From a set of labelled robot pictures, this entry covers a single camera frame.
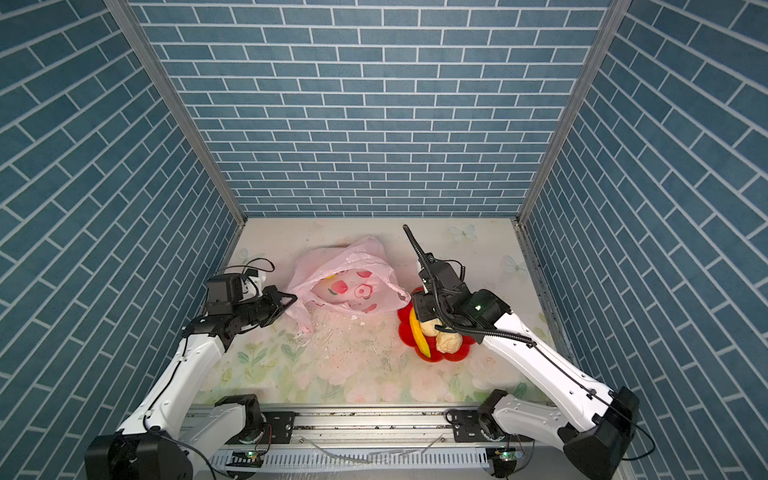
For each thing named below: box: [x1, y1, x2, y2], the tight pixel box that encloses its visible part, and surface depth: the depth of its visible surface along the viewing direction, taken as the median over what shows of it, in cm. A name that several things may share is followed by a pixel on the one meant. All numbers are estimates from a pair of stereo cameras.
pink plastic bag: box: [285, 236, 412, 334], surface depth 87 cm
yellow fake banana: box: [409, 307, 431, 358], surface depth 87 cm
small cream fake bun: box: [420, 318, 442, 337], surface depth 87 cm
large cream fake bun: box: [436, 332, 463, 354], surface depth 85 cm
